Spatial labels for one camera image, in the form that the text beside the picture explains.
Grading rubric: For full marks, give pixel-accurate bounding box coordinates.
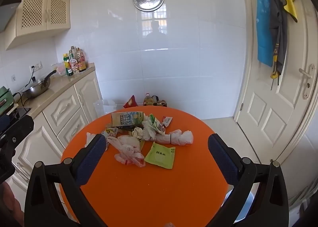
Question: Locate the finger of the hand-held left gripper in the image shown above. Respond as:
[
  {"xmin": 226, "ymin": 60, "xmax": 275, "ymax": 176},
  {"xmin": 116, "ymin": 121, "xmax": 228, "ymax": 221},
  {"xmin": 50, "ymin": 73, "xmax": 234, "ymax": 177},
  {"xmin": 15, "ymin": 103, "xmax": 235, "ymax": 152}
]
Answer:
[{"xmin": 0, "ymin": 115, "xmax": 35, "ymax": 148}]

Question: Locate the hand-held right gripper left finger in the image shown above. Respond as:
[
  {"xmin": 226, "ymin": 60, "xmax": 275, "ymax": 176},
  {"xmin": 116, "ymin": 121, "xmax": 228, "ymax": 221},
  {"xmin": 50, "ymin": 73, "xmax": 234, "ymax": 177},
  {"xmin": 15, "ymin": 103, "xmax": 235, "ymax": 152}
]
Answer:
[{"xmin": 24, "ymin": 133, "xmax": 108, "ymax": 227}]

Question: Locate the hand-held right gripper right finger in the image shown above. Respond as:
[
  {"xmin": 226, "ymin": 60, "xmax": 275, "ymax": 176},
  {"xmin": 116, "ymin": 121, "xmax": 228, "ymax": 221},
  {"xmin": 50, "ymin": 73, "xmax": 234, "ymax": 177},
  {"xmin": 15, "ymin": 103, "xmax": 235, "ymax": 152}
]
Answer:
[{"xmin": 208, "ymin": 133, "xmax": 292, "ymax": 227}]

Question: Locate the clear plastic bag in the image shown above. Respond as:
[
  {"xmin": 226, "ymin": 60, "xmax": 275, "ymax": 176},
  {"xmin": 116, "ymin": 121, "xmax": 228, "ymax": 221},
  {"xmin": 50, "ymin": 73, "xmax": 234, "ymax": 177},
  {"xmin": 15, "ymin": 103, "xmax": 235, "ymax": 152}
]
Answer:
[
  {"xmin": 149, "ymin": 130, "xmax": 194, "ymax": 146},
  {"xmin": 107, "ymin": 135, "xmax": 146, "ymax": 167}
]

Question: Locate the green sachet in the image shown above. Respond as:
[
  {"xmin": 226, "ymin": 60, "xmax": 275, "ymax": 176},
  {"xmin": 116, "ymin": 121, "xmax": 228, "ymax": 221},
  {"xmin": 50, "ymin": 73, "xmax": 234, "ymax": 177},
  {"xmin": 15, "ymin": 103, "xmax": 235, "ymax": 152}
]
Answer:
[{"xmin": 144, "ymin": 141, "xmax": 176, "ymax": 169}]

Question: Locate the person's left hand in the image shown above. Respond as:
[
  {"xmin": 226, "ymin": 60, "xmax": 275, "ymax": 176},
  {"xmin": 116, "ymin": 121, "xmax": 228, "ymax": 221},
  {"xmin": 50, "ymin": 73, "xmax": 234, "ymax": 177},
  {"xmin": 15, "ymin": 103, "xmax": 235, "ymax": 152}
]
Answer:
[{"xmin": 0, "ymin": 184, "xmax": 24, "ymax": 227}]

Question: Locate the black induction cooktop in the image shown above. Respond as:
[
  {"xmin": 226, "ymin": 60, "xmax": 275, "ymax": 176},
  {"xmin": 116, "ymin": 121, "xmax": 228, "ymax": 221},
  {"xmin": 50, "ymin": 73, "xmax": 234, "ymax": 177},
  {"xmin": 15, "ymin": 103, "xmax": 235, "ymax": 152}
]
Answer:
[{"xmin": 7, "ymin": 107, "xmax": 32, "ymax": 118}]

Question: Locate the white plastic scrap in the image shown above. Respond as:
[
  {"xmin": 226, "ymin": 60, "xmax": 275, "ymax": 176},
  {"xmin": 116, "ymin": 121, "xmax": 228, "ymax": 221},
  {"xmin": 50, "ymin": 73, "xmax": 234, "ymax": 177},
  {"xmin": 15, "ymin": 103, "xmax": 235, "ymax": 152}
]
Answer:
[{"xmin": 86, "ymin": 132, "xmax": 96, "ymax": 147}]

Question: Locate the green appliance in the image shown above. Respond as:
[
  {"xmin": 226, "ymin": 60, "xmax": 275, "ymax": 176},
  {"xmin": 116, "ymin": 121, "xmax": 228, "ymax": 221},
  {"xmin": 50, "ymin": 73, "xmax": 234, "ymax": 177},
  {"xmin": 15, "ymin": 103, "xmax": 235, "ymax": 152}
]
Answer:
[{"xmin": 0, "ymin": 86, "xmax": 15, "ymax": 116}]

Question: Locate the yellow printed wrapper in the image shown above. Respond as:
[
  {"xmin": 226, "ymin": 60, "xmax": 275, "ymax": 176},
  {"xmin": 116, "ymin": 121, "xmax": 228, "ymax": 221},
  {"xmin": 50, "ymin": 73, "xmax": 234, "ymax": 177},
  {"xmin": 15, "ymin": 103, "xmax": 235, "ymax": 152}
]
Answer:
[{"xmin": 103, "ymin": 128, "xmax": 119, "ymax": 151}]

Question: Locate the crumpled clear plastic bag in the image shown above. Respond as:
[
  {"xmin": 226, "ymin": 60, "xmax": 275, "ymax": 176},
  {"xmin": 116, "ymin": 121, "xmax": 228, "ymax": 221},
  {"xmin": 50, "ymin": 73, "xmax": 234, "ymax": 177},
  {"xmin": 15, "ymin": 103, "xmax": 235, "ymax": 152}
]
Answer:
[{"xmin": 107, "ymin": 135, "xmax": 146, "ymax": 167}]

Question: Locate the metal wok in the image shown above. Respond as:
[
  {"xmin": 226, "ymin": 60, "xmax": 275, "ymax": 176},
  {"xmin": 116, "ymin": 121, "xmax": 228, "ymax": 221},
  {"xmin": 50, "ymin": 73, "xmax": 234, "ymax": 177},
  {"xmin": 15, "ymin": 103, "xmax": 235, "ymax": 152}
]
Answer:
[{"xmin": 21, "ymin": 69, "xmax": 57, "ymax": 99}]

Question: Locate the dark wrapper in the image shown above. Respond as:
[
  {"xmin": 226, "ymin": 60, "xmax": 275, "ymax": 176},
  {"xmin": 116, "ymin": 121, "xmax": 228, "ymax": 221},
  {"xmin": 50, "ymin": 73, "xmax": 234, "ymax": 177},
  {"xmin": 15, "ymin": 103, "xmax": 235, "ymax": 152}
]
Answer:
[{"xmin": 107, "ymin": 124, "xmax": 133, "ymax": 133}]

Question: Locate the clear plastic container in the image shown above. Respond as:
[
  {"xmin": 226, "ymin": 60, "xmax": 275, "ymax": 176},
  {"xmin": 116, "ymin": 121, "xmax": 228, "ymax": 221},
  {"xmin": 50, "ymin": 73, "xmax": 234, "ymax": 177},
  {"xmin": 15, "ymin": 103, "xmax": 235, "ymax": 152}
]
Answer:
[{"xmin": 94, "ymin": 99, "xmax": 117, "ymax": 121}]

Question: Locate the red snack bag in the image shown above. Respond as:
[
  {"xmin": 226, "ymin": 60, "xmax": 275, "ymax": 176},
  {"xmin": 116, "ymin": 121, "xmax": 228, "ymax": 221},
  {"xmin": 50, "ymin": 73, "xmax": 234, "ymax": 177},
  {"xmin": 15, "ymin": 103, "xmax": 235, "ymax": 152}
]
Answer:
[{"xmin": 123, "ymin": 95, "xmax": 139, "ymax": 109}]

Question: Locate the green and white wrapper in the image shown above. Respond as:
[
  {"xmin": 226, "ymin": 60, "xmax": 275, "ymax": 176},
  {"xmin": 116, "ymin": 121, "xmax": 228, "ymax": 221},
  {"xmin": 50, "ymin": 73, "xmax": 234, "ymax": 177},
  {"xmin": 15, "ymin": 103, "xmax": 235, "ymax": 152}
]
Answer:
[{"xmin": 142, "ymin": 114, "xmax": 166, "ymax": 141}]

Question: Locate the white door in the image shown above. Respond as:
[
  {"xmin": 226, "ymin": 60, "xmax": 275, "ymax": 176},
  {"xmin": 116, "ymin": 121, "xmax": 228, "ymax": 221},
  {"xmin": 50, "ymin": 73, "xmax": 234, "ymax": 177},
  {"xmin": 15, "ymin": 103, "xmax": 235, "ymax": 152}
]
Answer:
[{"xmin": 235, "ymin": 0, "xmax": 318, "ymax": 164}]

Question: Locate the dark soy sauce bottle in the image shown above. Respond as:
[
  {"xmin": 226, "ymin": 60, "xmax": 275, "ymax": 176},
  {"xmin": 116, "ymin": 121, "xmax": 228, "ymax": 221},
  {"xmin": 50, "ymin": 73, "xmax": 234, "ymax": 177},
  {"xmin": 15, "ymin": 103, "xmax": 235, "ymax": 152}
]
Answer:
[{"xmin": 76, "ymin": 48, "xmax": 87, "ymax": 72}]

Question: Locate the range hood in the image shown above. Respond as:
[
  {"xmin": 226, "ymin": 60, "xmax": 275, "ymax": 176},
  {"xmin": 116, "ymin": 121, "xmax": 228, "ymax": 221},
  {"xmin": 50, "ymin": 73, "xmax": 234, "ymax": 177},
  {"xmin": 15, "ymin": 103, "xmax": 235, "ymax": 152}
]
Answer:
[{"xmin": 0, "ymin": 0, "xmax": 23, "ymax": 34}]

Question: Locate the grey apron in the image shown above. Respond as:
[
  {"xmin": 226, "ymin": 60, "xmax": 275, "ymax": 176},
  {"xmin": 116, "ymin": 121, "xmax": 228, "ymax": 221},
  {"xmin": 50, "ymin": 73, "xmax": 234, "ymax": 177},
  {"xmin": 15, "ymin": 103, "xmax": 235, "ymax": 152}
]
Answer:
[{"xmin": 267, "ymin": 0, "xmax": 289, "ymax": 91}]

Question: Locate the blue apron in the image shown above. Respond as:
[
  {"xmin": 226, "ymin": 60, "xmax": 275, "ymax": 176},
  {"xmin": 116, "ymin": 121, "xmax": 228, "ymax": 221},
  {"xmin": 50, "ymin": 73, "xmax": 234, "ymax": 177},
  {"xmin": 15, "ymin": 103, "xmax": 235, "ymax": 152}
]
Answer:
[{"xmin": 256, "ymin": 0, "xmax": 274, "ymax": 67}]

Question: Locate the lattice wall cabinet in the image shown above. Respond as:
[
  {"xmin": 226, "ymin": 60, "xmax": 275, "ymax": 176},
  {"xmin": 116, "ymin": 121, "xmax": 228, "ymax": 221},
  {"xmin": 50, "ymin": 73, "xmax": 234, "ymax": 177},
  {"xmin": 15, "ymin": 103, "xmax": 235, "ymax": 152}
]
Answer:
[{"xmin": 5, "ymin": 0, "xmax": 71, "ymax": 51}]

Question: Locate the cream door handle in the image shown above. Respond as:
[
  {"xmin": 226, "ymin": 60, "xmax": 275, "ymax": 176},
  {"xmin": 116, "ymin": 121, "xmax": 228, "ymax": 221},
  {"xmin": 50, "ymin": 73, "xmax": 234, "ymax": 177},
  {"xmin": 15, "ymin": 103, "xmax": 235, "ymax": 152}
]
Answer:
[{"xmin": 299, "ymin": 64, "xmax": 316, "ymax": 99}]

